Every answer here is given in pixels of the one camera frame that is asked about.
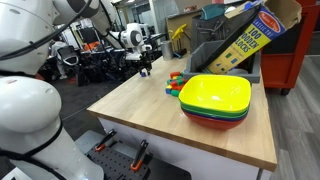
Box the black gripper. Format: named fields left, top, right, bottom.
left=139, top=49, right=154, bottom=76

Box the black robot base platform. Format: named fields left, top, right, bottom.
left=74, top=129, right=193, bottom=180

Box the yellow hand tool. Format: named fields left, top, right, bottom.
left=169, top=23, right=189, bottom=56

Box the grey plastic bin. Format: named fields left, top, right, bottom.
left=183, top=39, right=262, bottom=84

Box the brown open box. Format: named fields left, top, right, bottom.
left=165, top=9, right=203, bottom=51

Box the dark grey fabric crate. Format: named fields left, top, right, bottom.
left=190, top=13, right=242, bottom=53

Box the yellow plastic bowl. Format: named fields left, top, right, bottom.
left=178, top=74, right=252, bottom=114

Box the grey mesh office chair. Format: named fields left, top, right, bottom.
left=57, top=45, right=80, bottom=68

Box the green plastic bowl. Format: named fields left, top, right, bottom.
left=179, top=102, right=251, bottom=119

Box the black orange spring clamp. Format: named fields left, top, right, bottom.
left=94, top=129, right=118, bottom=153
left=130, top=139, right=150, bottom=172

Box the blue plastic bowl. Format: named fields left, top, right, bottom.
left=181, top=109, right=250, bottom=122

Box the red plastic bowl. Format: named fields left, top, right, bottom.
left=183, top=111, right=248, bottom=131

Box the teal cloth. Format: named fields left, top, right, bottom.
left=199, top=3, right=226, bottom=21

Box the seated person white shirt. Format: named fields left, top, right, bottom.
left=49, top=39, right=68, bottom=80

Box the black pegboard plate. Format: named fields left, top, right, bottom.
left=84, top=143, right=151, bottom=180

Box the wooden blocks cardboard box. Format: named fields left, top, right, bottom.
left=199, top=0, right=303, bottom=76

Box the red tool cart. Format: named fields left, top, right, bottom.
left=260, top=0, right=320, bottom=96

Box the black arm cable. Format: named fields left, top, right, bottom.
left=0, top=0, right=94, bottom=62

